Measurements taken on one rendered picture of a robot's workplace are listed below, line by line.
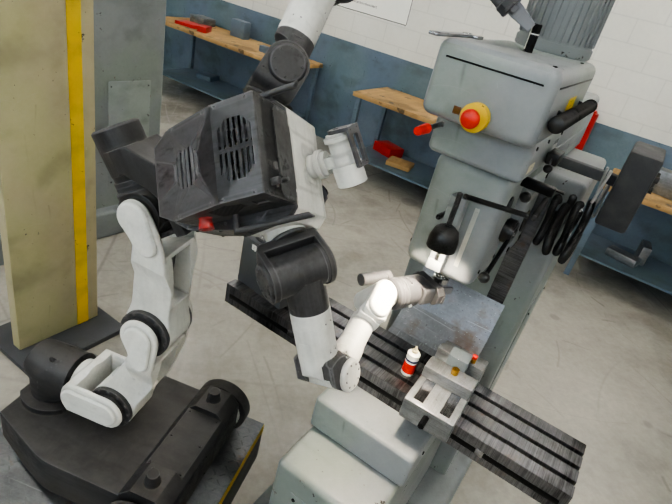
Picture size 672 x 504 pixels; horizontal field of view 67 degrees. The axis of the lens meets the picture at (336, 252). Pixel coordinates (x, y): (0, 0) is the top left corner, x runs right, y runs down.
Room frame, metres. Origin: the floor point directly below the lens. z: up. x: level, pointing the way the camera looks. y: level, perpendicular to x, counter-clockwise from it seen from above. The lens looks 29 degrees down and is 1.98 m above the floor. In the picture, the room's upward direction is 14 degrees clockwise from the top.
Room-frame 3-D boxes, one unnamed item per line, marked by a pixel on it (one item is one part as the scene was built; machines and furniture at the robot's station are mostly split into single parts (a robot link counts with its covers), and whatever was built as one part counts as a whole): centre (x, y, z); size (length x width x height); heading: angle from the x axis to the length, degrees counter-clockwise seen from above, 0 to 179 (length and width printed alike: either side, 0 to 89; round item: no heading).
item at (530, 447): (1.32, -0.26, 0.87); 1.24 x 0.23 x 0.08; 63
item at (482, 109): (1.09, -0.21, 1.76); 0.06 x 0.02 x 0.06; 63
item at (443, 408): (1.21, -0.42, 0.97); 0.35 x 0.15 x 0.11; 156
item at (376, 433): (1.30, -0.31, 0.77); 0.50 x 0.35 x 0.12; 153
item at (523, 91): (1.31, -0.32, 1.81); 0.47 x 0.26 x 0.16; 153
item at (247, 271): (1.53, 0.20, 1.01); 0.22 x 0.12 x 0.20; 56
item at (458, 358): (1.23, -0.44, 1.03); 0.06 x 0.05 x 0.06; 66
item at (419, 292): (1.24, -0.24, 1.23); 0.13 x 0.12 x 0.10; 38
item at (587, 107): (1.26, -0.46, 1.79); 0.45 x 0.04 x 0.04; 153
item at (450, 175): (1.30, -0.32, 1.47); 0.21 x 0.19 x 0.32; 63
